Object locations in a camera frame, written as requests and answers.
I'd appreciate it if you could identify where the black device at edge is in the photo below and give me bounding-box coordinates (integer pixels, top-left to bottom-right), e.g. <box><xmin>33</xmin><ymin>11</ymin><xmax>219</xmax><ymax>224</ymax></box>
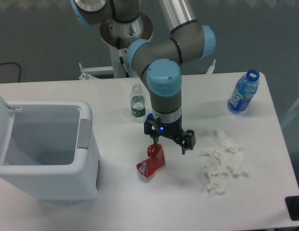
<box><xmin>285</xmin><ymin>195</ymin><xmax>299</xmax><ymax>221</ymax></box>

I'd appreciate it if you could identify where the crumpled white tissue pile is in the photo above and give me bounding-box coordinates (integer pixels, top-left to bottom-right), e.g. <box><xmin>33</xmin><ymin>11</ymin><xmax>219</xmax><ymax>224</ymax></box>
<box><xmin>199</xmin><ymin>127</ymin><xmax>249</xmax><ymax>196</ymax></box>

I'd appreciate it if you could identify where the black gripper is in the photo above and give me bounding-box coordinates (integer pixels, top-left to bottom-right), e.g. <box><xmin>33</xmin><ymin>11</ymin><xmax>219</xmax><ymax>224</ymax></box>
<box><xmin>144</xmin><ymin>113</ymin><xmax>196</xmax><ymax>154</ymax></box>

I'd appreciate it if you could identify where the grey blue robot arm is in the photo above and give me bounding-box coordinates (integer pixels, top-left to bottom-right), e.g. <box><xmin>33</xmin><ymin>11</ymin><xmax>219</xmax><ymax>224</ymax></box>
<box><xmin>70</xmin><ymin>0</ymin><xmax>216</xmax><ymax>152</ymax></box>

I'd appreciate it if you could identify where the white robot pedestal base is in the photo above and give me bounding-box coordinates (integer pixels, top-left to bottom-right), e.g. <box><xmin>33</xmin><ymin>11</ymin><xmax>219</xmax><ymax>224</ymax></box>
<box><xmin>79</xmin><ymin>13</ymin><xmax>216</xmax><ymax>80</ymax></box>

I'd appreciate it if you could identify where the blue plastic drink bottle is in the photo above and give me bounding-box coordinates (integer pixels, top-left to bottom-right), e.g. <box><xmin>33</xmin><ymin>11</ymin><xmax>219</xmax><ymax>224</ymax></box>
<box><xmin>227</xmin><ymin>69</ymin><xmax>260</xmax><ymax>114</ymax></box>

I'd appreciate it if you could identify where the white frame at right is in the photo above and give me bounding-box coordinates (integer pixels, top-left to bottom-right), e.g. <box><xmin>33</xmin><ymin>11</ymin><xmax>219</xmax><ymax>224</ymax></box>
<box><xmin>280</xmin><ymin>97</ymin><xmax>299</xmax><ymax>130</ymax></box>

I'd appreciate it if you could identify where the white bottle cap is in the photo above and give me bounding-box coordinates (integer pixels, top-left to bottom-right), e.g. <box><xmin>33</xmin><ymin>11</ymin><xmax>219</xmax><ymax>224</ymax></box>
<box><xmin>123</xmin><ymin>111</ymin><xmax>131</xmax><ymax>117</ymax></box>

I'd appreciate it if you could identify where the crushed red can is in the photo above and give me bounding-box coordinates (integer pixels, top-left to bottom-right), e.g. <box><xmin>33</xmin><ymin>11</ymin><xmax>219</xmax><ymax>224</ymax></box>
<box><xmin>136</xmin><ymin>144</ymin><xmax>166</xmax><ymax>178</ymax></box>

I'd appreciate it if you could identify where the white open trash bin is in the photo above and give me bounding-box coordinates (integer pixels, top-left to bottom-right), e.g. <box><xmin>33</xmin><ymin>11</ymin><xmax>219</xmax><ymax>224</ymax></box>
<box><xmin>0</xmin><ymin>95</ymin><xmax>100</xmax><ymax>200</ymax></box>

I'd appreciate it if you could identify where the black cable on floor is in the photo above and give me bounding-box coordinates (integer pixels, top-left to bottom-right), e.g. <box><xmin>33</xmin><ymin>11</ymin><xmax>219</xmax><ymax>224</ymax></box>
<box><xmin>0</xmin><ymin>62</ymin><xmax>22</xmax><ymax>82</ymax></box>

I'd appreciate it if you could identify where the clear plastic water bottle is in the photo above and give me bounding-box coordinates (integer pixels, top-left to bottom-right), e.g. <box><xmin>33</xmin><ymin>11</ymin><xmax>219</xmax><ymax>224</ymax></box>
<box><xmin>130</xmin><ymin>84</ymin><xmax>146</xmax><ymax>122</ymax></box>

